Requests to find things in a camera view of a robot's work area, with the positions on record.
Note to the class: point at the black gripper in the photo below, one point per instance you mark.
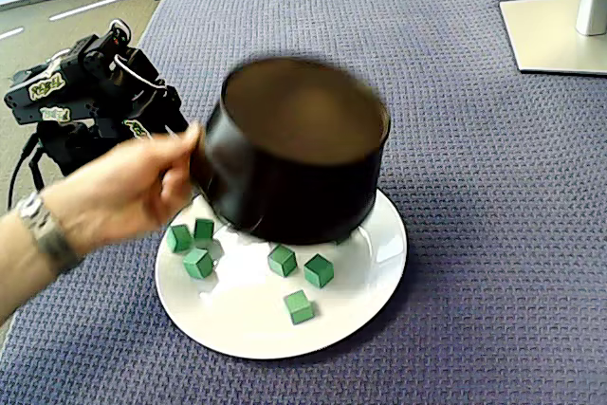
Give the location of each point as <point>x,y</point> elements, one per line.
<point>161,108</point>

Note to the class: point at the black metal bucket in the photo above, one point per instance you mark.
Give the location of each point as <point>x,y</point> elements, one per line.
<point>284,196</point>

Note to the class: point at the black robot arm with stickers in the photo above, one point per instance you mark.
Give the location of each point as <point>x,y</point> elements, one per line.
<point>61,139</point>

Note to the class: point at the bare human forearm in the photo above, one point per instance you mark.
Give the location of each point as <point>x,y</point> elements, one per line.
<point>14,272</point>

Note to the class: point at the white round plate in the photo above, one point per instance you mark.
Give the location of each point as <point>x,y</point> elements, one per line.
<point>246,324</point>

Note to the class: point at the bare human hand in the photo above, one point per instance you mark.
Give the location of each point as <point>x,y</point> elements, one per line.
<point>118,187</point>

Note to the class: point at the silver wrist watch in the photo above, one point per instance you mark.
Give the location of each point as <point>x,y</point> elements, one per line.
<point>45,229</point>

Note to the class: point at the blue woven table mat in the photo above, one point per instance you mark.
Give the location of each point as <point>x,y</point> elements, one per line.
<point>474,234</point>

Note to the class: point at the white monitor stand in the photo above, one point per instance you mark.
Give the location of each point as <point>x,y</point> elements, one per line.
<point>545,35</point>

